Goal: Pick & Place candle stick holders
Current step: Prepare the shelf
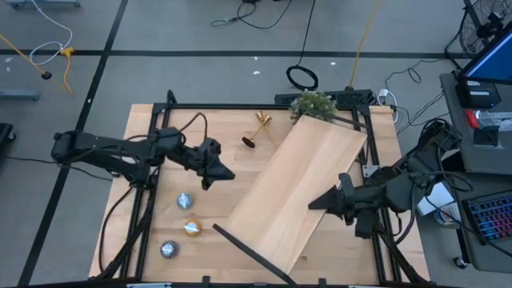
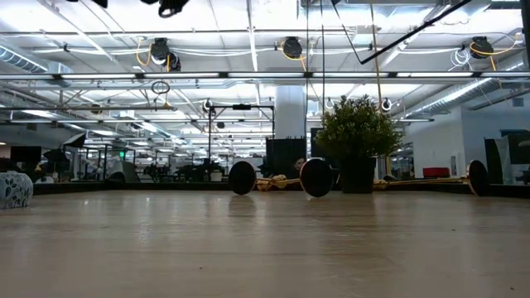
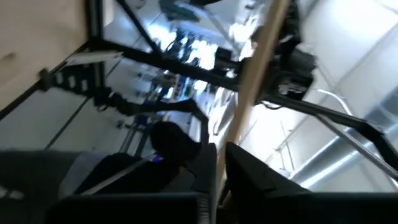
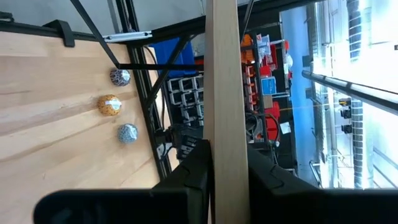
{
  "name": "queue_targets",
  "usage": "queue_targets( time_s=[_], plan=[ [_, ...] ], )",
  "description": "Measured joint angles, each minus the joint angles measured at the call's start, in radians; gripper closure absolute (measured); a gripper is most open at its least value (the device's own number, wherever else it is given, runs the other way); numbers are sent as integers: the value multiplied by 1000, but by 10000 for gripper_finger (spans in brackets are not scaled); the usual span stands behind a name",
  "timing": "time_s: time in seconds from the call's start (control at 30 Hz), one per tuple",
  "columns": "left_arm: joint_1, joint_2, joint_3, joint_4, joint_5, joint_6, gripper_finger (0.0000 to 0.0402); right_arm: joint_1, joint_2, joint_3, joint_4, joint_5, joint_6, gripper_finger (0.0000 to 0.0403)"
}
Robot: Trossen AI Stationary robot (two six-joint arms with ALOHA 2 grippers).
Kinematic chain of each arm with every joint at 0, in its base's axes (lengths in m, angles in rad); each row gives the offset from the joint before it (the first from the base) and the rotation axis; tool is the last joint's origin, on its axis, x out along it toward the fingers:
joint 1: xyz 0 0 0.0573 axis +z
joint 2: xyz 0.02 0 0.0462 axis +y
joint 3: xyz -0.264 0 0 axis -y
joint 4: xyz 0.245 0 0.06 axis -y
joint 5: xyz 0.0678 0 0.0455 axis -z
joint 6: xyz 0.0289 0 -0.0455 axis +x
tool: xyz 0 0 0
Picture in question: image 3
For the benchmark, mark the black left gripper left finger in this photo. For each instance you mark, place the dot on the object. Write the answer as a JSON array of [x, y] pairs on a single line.
[[124, 208]]

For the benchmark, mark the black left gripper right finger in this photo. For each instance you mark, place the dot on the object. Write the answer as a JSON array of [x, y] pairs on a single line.
[[264, 199]]

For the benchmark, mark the wooden shelf black metal legs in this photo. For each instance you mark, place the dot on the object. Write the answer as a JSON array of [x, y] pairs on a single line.
[[255, 71]]

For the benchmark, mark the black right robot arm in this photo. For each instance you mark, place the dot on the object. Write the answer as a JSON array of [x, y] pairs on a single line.
[[292, 21]]

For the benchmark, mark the person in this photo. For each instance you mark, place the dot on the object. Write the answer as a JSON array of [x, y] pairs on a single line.
[[174, 140]]

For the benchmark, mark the black rig frame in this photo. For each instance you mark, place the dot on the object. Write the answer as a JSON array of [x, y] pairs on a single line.
[[174, 63]]

